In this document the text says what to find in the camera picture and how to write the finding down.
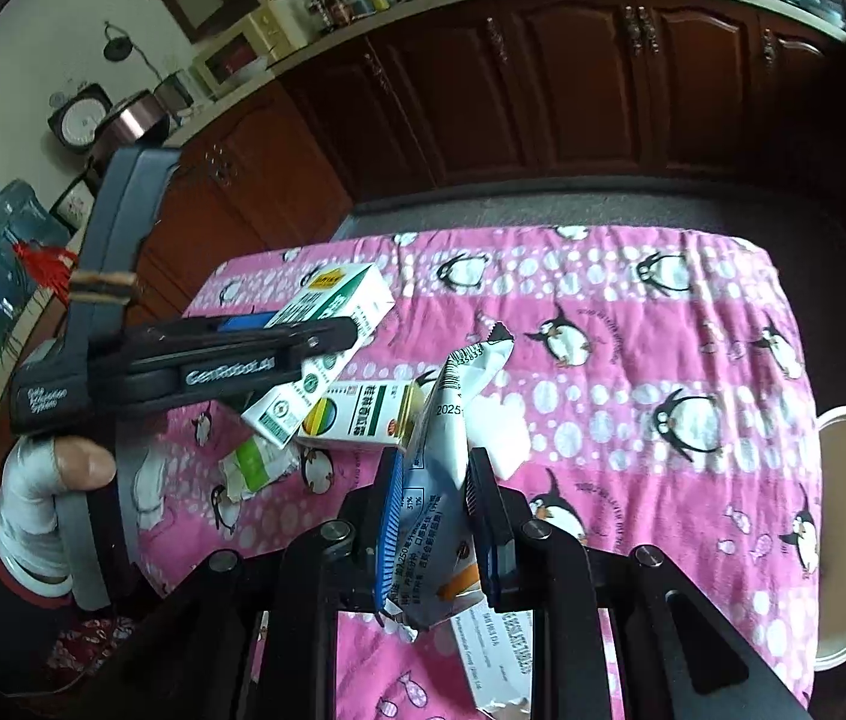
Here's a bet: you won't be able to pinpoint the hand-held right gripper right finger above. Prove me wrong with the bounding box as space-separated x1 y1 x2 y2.
466 448 806 720

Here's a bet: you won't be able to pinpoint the torn white tablet box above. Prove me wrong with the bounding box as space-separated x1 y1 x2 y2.
453 600 536 713

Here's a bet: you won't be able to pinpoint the cream microwave oven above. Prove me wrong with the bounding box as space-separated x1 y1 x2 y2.
190 0 308 98

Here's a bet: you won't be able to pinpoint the pink penguin print blanket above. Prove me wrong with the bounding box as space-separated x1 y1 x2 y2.
134 225 825 720

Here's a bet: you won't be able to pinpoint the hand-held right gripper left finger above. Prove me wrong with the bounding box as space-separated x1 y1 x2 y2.
145 448 406 720

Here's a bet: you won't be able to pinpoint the red tassel ornament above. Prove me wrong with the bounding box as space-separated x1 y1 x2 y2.
14 240 83 301

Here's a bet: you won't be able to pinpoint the person's left hand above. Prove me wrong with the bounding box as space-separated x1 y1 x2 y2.
0 431 118 601

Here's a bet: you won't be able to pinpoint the wooden base cabinets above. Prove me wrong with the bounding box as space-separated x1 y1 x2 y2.
0 0 846 481

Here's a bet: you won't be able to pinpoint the white green wrapper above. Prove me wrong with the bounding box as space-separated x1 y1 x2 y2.
220 431 300 503

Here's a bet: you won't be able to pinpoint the black hanging ladle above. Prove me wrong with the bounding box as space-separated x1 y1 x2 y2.
103 21 154 83

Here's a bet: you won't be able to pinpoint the yellow green medicine box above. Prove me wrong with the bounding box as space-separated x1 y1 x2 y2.
295 381 428 451

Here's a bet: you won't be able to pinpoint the silver rice cooker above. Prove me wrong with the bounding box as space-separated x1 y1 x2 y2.
104 90 169 147

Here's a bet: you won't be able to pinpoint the white dial kitchen scale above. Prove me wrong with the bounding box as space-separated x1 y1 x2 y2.
48 82 113 155

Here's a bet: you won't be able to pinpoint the steel canister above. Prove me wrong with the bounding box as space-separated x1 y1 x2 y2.
153 71 195 110

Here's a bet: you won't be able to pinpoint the small white foam block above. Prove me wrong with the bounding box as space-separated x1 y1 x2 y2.
464 397 533 481

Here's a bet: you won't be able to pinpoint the green white milk carton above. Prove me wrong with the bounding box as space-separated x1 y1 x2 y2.
243 262 394 447

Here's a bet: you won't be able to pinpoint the white printed milk pouch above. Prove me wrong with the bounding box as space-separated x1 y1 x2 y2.
382 322 515 642

